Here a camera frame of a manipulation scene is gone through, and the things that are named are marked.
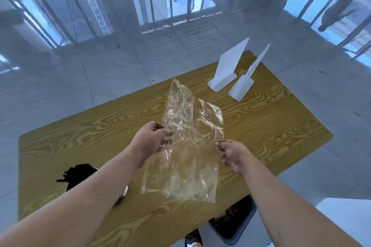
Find black tangled bundle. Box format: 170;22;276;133
56;163;99;192

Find clear plastic bag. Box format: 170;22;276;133
140;78;225;204

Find person's black shoe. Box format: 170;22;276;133
185;228;203;247

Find black stool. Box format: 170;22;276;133
208;194;257;246

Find white box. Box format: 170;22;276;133
314;197;371;247

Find person's left forearm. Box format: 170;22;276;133
0;145;145;247

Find wide white plastic stand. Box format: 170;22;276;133
207;37;250;93

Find round metal bowl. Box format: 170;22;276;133
65;166;130;207

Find person's left hand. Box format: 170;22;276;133
129;121;174;170

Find narrow white plastic stand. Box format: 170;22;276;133
227;44;271;102

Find person's right forearm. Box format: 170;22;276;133
240;156;364;247

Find person's right hand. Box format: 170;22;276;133
216;139;257;175

